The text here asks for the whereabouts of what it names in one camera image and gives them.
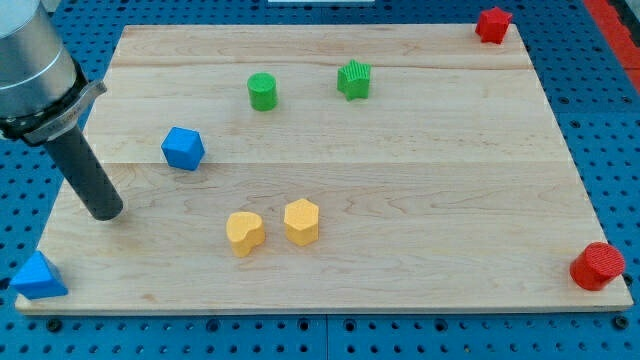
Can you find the blue cube block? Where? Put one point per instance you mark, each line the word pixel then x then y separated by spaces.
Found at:
pixel 183 148

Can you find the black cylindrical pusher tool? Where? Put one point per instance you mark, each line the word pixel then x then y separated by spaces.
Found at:
pixel 77 162

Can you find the red strip at edge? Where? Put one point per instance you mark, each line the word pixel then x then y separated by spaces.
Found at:
pixel 620 27

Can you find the red star block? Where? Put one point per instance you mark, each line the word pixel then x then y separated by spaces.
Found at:
pixel 492 25

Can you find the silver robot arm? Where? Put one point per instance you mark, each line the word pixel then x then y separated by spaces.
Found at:
pixel 43 94

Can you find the green cylinder block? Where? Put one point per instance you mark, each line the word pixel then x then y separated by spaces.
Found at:
pixel 262 89

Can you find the wooden board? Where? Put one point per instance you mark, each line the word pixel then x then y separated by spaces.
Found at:
pixel 450 189

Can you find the blue triangle block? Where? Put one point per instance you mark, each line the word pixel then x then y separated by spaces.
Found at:
pixel 39 278

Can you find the red cylinder block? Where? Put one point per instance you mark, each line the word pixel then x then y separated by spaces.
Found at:
pixel 596 266

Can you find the yellow hexagon block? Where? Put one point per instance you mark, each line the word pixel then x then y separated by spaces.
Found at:
pixel 301 220

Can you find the green star block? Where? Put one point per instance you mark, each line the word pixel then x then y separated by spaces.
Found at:
pixel 353 80

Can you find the yellow heart block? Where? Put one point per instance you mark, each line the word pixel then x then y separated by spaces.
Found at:
pixel 245 231

